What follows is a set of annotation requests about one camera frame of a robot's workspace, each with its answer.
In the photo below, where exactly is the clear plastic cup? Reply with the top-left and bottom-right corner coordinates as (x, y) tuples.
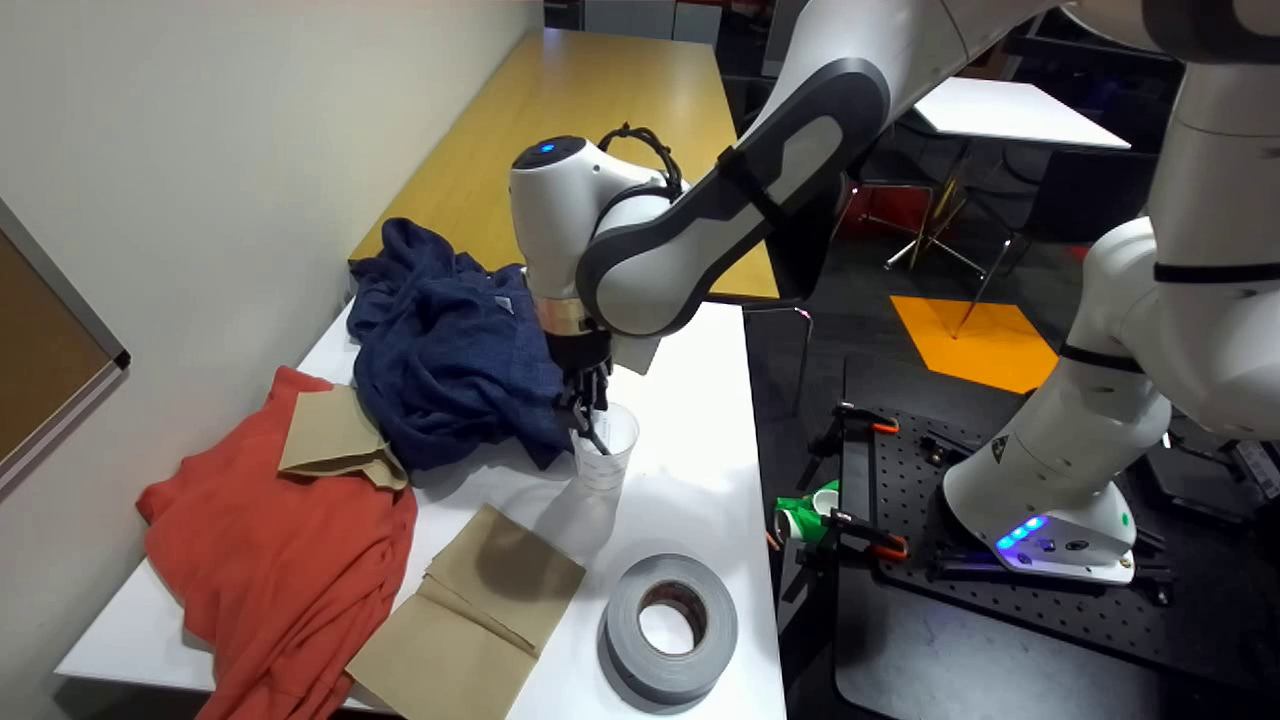
(569, 402), (644, 540)

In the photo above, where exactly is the small white table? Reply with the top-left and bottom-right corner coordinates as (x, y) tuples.
(909, 72), (1135, 156)

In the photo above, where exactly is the orange red cloth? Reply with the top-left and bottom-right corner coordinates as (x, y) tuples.
(132, 364), (420, 720)

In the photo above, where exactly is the large tan folded cloth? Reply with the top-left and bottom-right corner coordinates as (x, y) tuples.
(346, 503), (593, 720)

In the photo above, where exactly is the small tan cloth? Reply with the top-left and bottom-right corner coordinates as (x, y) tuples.
(275, 385), (413, 496)

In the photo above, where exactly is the orange floor mat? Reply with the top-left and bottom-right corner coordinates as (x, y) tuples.
(889, 291), (1066, 402)

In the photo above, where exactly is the green and orange small object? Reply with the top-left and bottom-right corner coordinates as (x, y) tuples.
(771, 480), (850, 546)

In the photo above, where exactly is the black pegboard base plate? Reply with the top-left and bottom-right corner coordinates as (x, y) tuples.
(832, 408), (1280, 720)

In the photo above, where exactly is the orange black bar clamp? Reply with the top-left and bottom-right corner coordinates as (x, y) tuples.
(832, 512), (915, 569)
(832, 402), (906, 445)

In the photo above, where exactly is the wooden table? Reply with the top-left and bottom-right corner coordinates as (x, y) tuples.
(348, 27), (786, 306)

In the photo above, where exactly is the framed wall board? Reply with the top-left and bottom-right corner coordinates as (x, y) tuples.
(0, 198), (135, 499)

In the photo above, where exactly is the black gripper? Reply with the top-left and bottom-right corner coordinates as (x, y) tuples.
(546, 329), (621, 445)

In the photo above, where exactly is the grey duct tape roll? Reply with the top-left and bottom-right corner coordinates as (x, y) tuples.
(602, 554), (742, 710)

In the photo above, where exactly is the dark blue cloth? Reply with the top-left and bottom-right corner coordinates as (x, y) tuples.
(346, 216), (581, 476)

